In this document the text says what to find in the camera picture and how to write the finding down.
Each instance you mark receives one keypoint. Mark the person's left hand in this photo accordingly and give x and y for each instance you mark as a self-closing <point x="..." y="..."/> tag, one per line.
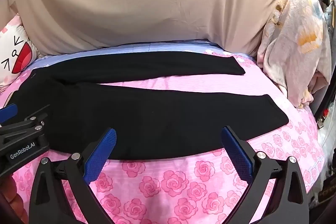
<point x="15" y="195"/>

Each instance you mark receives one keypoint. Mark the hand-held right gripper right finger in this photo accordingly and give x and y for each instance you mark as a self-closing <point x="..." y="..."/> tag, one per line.
<point x="236" y="151"/>

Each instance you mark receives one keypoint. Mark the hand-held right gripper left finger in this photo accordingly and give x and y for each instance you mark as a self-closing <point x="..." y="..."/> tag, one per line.
<point x="105" y="150"/>

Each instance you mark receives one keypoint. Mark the pink rose bed sheet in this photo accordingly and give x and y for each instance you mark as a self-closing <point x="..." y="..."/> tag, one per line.
<point x="170" y="187"/>

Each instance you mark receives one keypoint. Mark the pale floral blanket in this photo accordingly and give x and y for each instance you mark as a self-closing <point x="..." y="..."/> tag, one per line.
<point x="288" y="43"/>

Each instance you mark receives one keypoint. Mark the white cartoon face pillow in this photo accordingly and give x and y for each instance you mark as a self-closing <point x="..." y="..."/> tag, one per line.
<point x="15" y="48"/>

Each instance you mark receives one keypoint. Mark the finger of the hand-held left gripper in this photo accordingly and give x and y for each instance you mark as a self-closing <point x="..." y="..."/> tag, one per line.
<point x="8" y="111"/>
<point x="26" y="126"/>

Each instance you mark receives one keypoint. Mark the black pants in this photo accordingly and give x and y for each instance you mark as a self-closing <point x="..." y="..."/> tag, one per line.
<point x="157" y="119"/>

